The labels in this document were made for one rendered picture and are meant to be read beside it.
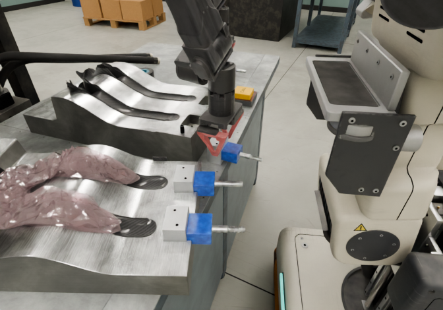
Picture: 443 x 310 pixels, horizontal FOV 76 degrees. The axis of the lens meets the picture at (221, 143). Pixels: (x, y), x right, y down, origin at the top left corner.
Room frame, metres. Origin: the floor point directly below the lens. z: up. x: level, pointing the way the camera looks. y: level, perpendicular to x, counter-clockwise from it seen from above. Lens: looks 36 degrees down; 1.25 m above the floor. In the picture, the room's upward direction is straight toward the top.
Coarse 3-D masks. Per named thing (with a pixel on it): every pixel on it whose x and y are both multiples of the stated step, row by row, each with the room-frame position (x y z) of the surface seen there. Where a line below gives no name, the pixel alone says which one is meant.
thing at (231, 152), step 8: (216, 144) 0.54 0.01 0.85; (224, 144) 0.56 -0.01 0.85; (232, 144) 0.56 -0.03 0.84; (240, 144) 0.56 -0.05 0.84; (208, 152) 0.55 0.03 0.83; (224, 152) 0.53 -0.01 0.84; (232, 152) 0.53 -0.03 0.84; (240, 152) 0.54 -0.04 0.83; (208, 160) 0.55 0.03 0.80; (216, 160) 0.54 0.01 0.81; (224, 160) 0.53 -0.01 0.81; (232, 160) 0.53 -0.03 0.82; (256, 160) 0.52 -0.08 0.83
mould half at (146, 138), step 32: (128, 64) 0.86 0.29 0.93; (64, 96) 0.63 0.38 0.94; (128, 96) 0.71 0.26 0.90; (32, 128) 0.67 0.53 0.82; (64, 128) 0.64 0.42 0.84; (96, 128) 0.60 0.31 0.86; (128, 128) 0.57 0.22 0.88; (160, 128) 0.56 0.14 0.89; (192, 128) 0.56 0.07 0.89; (192, 160) 0.52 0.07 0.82
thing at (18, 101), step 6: (12, 96) 0.94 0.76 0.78; (18, 102) 0.89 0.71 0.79; (24, 102) 0.90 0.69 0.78; (30, 102) 0.92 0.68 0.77; (6, 108) 0.85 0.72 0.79; (12, 108) 0.85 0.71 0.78; (18, 108) 0.87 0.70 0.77; (24, 108) 0.89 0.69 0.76; (0, 114) 0.81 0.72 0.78; (6, 114) 0.83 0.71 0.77; (12, 114) 0.84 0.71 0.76; (0, 120) 0.80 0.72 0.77
